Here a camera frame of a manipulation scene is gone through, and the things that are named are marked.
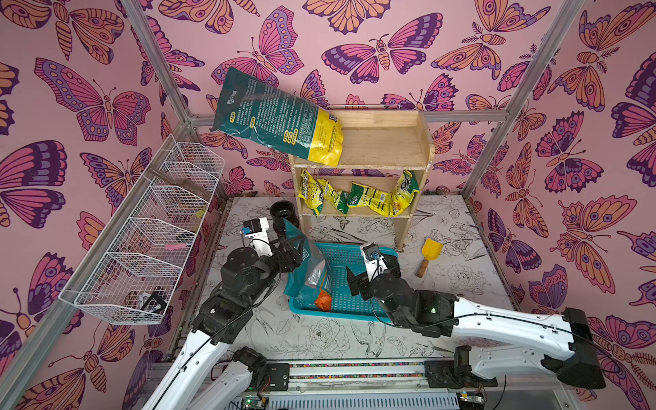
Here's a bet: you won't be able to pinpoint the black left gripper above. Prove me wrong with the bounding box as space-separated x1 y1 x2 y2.
243 233 305 309

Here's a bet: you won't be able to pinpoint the yellow fertilizer packet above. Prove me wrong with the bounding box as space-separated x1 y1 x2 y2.
298 170 326 215

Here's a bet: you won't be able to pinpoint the yellow green packet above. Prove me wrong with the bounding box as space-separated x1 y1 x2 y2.
321 179 350 215
347 183 391 217

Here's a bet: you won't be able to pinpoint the large green yellow fertilizer bag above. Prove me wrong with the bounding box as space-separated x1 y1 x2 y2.
211 68 344 167

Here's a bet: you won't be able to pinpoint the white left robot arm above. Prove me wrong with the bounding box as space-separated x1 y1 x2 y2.
144 235 305 409

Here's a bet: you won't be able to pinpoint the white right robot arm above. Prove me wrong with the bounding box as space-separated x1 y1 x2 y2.
346 254 606 390

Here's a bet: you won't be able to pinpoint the wooden two-tier shelf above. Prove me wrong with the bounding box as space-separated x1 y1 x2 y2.
289 109 435 252

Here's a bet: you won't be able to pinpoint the black plastic flower pots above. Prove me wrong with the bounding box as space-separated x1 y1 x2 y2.
269 200 300 237

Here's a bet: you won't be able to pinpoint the yellow toy shovel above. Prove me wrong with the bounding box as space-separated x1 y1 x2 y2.
416 238 443 278

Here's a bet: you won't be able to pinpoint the teal plastic basket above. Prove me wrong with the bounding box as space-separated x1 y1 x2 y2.
289 243 391 324

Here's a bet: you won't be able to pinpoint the yellow flower packet right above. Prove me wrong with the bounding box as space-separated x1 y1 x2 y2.
391 170 419 217

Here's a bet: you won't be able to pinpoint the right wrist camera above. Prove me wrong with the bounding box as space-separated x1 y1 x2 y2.
360 244 387 275

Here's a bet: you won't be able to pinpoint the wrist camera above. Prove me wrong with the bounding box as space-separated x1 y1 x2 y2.
360 244 387 275
242 217 273 256

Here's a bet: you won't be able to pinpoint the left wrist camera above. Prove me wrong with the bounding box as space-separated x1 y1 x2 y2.
242 217 273 256

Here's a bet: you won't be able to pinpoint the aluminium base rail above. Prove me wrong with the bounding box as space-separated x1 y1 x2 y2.
148 357 585 410

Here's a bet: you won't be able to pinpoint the white wire wall basket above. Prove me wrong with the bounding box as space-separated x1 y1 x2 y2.
59 137 225 325

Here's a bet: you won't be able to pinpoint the aluminium frame post left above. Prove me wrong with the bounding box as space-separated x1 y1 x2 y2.
120 0 232 202

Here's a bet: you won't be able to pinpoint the aluminium frame post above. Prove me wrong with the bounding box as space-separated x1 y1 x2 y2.
120 0 232 202
461 0 585 199

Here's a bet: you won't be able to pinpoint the aluminium frame post right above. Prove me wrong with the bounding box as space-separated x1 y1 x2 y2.
461 0 585 199

